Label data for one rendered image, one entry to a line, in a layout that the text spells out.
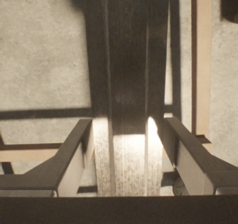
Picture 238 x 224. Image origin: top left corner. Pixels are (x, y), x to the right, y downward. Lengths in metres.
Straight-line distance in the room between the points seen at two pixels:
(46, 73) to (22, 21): 0.31
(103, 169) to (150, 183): 0.05
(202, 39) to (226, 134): 0.73
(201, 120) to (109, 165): 0.69
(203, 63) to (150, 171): 0.64
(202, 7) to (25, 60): 0.94
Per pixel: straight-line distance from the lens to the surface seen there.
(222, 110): 1.23
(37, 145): 0.87
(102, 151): 0.16
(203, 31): 0.78
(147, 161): 0.17
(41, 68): 1.11
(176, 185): 1.32
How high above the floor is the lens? 1.00
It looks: 74 degrees down
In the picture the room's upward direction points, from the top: 177 degrees counter-clockwise
